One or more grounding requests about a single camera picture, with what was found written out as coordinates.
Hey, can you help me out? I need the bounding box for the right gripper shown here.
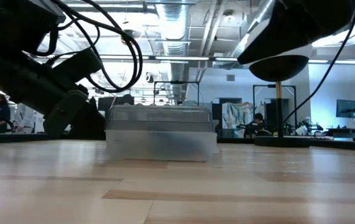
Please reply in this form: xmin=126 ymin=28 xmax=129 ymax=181
xmin=237 ymin=0 xmax=355 ymax=65

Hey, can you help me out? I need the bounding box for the black ceiling camera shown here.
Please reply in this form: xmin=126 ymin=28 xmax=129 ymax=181
xmin=120 ymin=29 xmax=136 ymax=44

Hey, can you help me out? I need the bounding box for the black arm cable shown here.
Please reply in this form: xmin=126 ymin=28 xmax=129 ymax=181
xmin=24 ymin=0 xmax=144 ymax=93
xmin=284 ymin=6 xmax=355 ymax=124

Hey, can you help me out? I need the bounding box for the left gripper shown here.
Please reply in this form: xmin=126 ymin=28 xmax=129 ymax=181
xmin=0 ymin=40 xmax=106 ymax=141

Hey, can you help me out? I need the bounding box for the translucent plastic supply box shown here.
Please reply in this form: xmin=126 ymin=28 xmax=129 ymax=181
xmin=104 ymin=104 xmax=219 ymax=162

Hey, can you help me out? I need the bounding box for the black metal rig frame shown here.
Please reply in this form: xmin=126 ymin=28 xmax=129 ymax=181
xmin=252 ymin=84 xmax=298 ymax=134
xmin=153 ymin=80 xmax=200 ymax=106

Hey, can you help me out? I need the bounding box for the silver ventilation duct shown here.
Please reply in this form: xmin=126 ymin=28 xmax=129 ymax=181
xmin=155 ymin=0 xmax=193 ymax=100

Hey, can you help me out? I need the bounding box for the white globe table lamp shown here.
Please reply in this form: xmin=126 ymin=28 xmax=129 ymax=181
xmin=247 ymin=45 xmax=313 ymax=149

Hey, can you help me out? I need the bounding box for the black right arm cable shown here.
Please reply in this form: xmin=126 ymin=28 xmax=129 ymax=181
xmin=284 ymin=6 xmax=355 ymax=124

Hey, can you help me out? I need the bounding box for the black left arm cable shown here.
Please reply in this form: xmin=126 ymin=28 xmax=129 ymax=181
xmin=24 ymin=0 xmax=144 ymax=93

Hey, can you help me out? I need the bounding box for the wall-mounted monitor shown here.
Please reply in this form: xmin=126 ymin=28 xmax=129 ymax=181
xmin=336 ymin=99 xmax=355 ymax=119

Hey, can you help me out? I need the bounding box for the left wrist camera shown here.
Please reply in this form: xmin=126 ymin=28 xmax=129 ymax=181
xmin=51 ymin=48 xmax=103 ymax=84

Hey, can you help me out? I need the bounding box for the patterned cloth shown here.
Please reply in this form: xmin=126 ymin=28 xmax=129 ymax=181
xmin=222 ymin=101 xmax=265 ymax=129

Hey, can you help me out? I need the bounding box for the black computer monitor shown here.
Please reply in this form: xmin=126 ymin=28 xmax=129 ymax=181
xmin=98 ymin=95 xmax=135 ymax=119

